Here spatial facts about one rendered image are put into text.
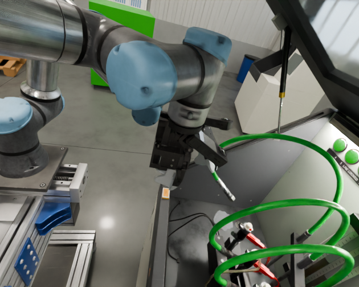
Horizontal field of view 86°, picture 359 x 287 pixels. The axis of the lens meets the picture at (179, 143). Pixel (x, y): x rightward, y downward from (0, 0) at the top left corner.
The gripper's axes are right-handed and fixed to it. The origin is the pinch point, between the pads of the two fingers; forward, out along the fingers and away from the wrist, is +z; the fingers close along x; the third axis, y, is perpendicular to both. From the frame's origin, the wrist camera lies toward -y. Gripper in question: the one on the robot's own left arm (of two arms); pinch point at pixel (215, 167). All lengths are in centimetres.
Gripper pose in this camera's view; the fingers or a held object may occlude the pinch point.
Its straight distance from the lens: 63.9
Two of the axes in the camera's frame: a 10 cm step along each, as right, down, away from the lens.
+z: 2.8, 9.6, 0.5
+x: -5.1, 1.9, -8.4
